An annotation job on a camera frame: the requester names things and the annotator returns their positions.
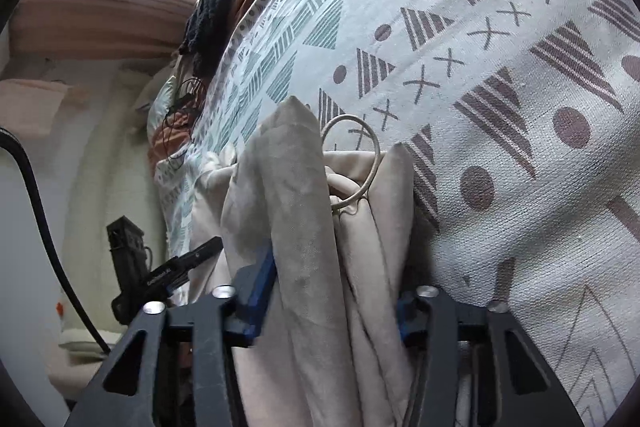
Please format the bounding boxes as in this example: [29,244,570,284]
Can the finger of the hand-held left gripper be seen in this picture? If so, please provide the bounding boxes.
[175,236,224,273]

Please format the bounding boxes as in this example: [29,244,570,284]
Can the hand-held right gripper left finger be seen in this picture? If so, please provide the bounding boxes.
[65,248,278,427]

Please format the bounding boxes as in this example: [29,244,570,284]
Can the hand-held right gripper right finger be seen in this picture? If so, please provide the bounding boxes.
[400,286,583,427]

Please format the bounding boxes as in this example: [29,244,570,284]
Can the beige jacket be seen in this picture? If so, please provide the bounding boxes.
[187,96,441,427]

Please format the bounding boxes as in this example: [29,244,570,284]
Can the cream padded headboard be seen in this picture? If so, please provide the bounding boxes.
[65,62,171,358]

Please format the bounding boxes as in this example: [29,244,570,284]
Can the pale green pillow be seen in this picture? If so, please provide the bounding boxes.
[132,74,178,118]

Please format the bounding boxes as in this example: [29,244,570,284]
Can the cream hanging cloth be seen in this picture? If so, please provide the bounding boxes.
[0,77,91,132]

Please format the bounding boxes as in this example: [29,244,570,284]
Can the pink curtain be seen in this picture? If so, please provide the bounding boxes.
[10,0,201,58]

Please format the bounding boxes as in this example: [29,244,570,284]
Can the black knit sweater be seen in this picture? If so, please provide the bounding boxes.
[180,0,263,75]

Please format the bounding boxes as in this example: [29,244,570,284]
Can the patterned bedspread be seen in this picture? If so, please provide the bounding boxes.
[155,0,640,427]

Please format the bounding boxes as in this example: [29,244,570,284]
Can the thick black cable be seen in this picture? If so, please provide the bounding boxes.
[0,127,113,355]

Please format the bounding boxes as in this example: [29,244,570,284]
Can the tangled black cables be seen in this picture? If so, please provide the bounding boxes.
[162,77,206,172]

